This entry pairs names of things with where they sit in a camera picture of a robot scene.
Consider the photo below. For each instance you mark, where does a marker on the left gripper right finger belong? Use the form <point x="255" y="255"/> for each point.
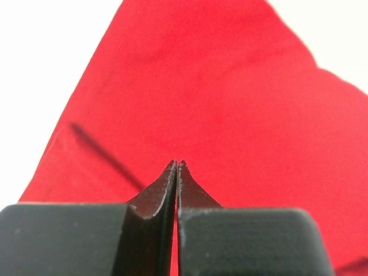
<point x="214" y="240"/>

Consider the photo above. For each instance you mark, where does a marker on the red t shirt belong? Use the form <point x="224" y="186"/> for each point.
<point x="230" y="89"/>

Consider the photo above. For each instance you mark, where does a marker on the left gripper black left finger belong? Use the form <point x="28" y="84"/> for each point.
<point x="131" y="238"/>

